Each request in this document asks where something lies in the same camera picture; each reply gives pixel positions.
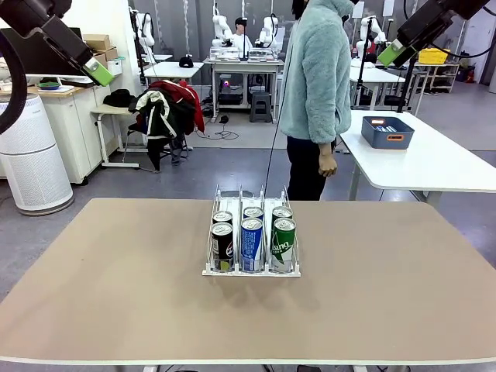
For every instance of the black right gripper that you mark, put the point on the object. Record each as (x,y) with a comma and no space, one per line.
(426,23)

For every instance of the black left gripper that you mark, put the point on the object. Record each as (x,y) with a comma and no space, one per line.
(58,35)

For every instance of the blue plastic bin orange trim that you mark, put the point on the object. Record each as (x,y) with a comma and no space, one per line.
(387,140)

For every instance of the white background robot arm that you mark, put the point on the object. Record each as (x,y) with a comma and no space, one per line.
(366,35)
(221,29)
(269,31)
(145,35)

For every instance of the right forearm teal fleece sleeve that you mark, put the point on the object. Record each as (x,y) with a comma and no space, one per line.
(329,116)

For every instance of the green beverage can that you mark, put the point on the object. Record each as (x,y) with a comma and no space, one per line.
(283,248)
(282,212)

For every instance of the white can dispenser rack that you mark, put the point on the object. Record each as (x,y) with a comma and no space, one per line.
(252,273)

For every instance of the person's right hand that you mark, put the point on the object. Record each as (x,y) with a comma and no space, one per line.
(328,166)

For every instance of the brown cardboard box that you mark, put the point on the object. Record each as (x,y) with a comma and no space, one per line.
(100,62)
(109,54)
(96,42)

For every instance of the white box teal lid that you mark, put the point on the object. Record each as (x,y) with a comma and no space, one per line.
(115,66)

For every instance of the white background desk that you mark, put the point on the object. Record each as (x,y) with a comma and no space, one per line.
(170,70)
(376,74)

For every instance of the black hat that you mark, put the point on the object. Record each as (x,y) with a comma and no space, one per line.
(118,97)

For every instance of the black floor stand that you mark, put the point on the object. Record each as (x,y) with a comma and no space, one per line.
(407,91)

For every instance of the small white side table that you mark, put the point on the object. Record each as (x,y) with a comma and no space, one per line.
(112,110)

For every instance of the yellow plastic crate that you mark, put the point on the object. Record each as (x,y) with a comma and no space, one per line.
(434,57)

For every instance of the white paper sheet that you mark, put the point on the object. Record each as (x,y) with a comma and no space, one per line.
(358,9)
(388,7)

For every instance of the green round dish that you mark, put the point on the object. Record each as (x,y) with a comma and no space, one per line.
(49,84)

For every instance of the wooden storage shelf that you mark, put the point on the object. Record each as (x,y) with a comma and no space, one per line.
(441,77)

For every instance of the white cabinet wooden top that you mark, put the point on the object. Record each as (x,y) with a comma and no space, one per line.
(73,128)

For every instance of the black white jacket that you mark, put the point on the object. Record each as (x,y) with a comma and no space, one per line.
(155,116)

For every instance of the teal fleece jacket torso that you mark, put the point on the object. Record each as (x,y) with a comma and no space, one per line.
(317,69)

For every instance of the red fire extinguisher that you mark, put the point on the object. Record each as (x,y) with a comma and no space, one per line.
(469,74)

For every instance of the black cap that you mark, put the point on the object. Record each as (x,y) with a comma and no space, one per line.
(186,62)

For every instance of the red jacket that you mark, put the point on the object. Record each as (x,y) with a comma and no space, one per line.
(186,93)

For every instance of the white cylindrical air purifier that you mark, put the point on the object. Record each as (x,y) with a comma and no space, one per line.
(31,162)

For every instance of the large white table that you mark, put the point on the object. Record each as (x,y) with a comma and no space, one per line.
(426,162)

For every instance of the clear plastic box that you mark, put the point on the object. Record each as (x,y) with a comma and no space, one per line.
(226,54)
(263,55)

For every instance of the black computer case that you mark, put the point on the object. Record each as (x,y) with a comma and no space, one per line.
(230,93)

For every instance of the grey step stool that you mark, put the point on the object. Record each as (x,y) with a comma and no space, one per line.
(261,106)

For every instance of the grey background workbench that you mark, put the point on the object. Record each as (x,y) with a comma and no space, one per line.
(244,66)

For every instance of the black trousers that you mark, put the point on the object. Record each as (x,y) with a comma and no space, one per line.
(306,174)

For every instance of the background person with headset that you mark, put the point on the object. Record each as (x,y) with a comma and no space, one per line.
(242,38)

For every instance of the black Pepsi can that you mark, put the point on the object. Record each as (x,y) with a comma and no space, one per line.
(222,216)
(222,248)

